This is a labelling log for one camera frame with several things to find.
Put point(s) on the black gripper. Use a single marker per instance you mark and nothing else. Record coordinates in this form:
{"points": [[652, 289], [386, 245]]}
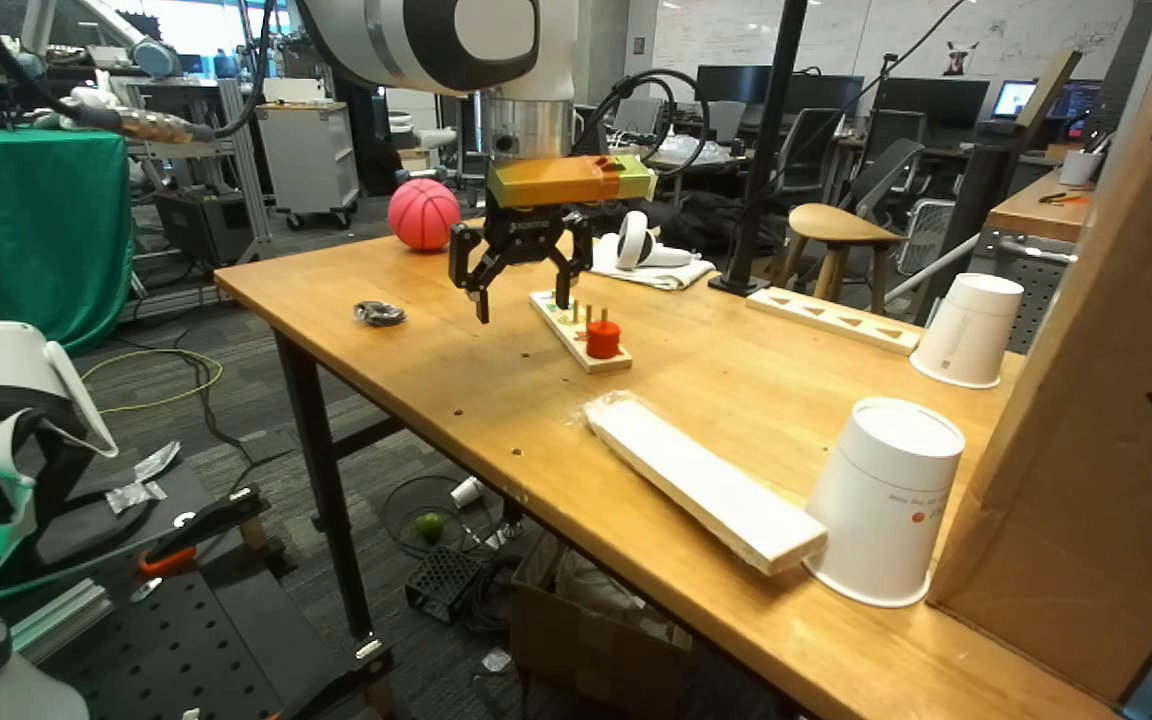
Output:
{"points": [[522, 236]]}

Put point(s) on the red block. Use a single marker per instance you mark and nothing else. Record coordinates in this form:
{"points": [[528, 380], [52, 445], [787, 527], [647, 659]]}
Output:
{"points": [[607, 328], [607, 349]]}

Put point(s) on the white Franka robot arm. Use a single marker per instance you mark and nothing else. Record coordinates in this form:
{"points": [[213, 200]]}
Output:
{"points": [[441, 42]]}

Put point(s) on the wooden peg board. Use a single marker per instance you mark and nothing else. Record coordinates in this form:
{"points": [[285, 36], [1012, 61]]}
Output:
{"points": [[569, 328]]}

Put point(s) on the pink basketball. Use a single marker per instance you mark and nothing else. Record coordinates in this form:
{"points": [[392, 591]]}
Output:
{"points": [[418, 218]]}

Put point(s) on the white paper sheet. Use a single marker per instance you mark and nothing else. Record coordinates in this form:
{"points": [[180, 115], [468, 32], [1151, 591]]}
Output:
{"points": [[682, 272]]}

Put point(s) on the small green ball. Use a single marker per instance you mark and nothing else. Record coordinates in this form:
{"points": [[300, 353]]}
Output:
{"points": [[431, 527]]}

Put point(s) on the white cart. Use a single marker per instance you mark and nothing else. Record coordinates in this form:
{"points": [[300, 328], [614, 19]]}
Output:
{"points": [[305, 161]]}

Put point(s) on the white wooden plank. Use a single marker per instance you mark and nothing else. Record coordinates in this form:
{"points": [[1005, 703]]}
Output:
{"points": [[702, 480]]}

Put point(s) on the black stand pole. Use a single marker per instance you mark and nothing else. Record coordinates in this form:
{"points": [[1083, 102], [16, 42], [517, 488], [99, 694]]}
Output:
{"points": [[764, 147]]}

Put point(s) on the wooden strip with holes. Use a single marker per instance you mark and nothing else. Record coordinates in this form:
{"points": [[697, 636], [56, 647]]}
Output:
{"points": [[838, 320]]}

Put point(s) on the wooden stool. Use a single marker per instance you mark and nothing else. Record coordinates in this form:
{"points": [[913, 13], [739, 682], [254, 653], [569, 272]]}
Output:
{"points": [[843, 226]]}

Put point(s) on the open cardboard box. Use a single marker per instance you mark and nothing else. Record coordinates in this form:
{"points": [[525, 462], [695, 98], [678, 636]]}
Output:
{"points": [[597, 653]]}

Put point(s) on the white paper cup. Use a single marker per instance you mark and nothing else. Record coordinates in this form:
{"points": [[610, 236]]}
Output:
{"points": [[971, 333], [887, 505]]}

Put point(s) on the black perforated platform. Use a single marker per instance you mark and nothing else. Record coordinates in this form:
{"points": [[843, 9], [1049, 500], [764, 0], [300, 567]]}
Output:
{"points": [[203, 641]]}

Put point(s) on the green cloth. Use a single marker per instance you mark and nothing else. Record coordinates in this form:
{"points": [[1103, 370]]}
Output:
{"points": [[29, 233]]}

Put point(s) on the small wooden side desk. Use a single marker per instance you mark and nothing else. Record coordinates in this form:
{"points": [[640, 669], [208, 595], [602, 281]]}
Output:
{"points": [[1040, 204]]}

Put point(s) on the small white cup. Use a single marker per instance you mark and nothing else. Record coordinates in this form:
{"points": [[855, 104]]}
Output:
{"points": [[1079, 167]]}

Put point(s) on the large cardboard box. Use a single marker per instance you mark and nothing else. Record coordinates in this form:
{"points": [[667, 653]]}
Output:
{"points": [[1108, 400]]}

